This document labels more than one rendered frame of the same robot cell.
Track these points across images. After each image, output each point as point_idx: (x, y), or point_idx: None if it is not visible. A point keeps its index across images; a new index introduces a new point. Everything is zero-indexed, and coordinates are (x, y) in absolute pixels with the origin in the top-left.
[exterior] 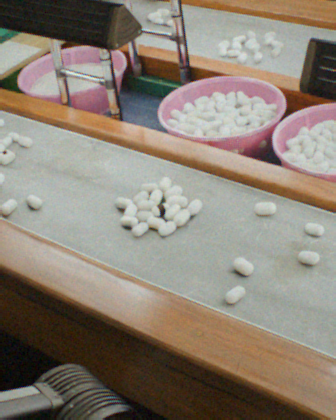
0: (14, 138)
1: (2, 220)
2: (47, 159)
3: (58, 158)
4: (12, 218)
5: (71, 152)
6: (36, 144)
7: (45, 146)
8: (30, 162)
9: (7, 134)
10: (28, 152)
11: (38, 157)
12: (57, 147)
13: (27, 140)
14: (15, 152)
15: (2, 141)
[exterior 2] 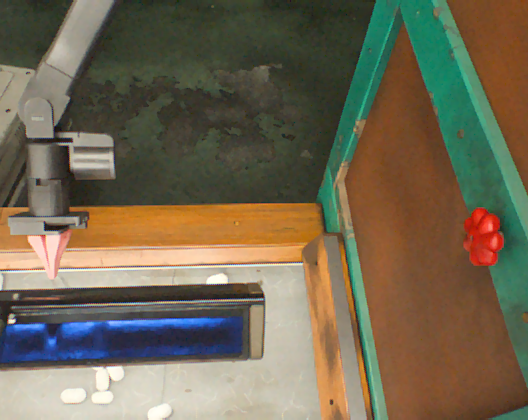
0: (95, 392)
1: None
2: (19, 387)
3: (4, 397)
4: None
5: None
6: (62, 408)
7: (44, 410)
8: (39, 370)
9: (128, 406)
10: (60, 386)
11: (36, 384)
12: (23, 418)
13: (63, 393)
14: (79, 377)
15: (100, 372)
